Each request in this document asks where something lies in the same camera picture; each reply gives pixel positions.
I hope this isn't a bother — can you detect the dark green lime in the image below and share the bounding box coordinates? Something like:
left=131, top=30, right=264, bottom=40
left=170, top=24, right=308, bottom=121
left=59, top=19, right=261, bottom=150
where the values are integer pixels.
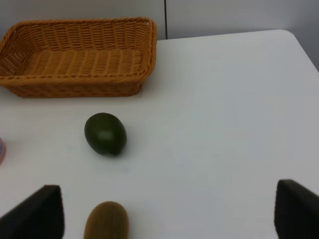
left=84, top=113, right=127, bottom=156

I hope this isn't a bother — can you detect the orange wicker basket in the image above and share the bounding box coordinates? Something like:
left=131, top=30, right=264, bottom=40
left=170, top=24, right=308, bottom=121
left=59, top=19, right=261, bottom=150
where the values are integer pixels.
left=0, top=17, right=158, bottom=98

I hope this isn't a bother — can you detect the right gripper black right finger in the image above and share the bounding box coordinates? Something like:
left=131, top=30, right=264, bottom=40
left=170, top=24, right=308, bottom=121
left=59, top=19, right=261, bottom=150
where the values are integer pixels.
left=274, top=179, right=319, bottom=239

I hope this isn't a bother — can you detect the brown kiwi fruit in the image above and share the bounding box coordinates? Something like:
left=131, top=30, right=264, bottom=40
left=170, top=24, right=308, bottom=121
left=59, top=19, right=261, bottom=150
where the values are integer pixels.
left=83, top=201, right=129, bottom=239

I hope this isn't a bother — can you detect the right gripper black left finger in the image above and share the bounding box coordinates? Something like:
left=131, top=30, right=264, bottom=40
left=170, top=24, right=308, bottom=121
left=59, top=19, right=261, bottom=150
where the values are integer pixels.
left=0, top=185, right=64, bottom=239

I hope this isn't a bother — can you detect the black cable behind table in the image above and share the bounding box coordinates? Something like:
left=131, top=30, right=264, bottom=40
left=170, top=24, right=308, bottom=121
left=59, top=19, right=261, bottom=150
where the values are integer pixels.
left=164, top=0, right=168, bottom=40

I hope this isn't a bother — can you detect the pink bottle white cap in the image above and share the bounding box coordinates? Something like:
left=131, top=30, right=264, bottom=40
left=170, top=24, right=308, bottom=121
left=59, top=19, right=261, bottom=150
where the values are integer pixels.
left=0, top=139, right=6, bottom=164

